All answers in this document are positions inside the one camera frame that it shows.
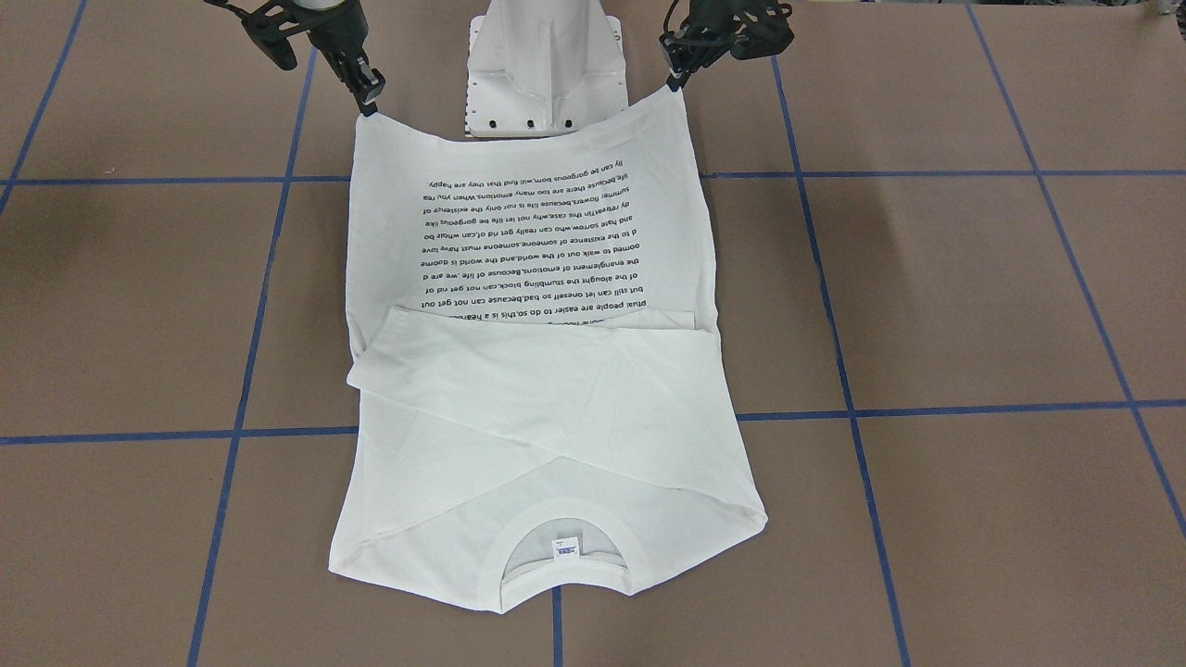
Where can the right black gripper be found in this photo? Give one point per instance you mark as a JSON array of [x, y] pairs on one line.
[[326, 28]]

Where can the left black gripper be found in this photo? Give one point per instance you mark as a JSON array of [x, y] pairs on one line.
[[732, 26]]

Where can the white long-sleeve printed shirt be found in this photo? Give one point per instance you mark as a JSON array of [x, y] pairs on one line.
[[533, 333]]

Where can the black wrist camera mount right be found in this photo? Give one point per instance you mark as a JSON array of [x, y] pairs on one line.
[[270, 26]]

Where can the white camera pole base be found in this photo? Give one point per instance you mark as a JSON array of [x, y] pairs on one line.
[[543, 68]]

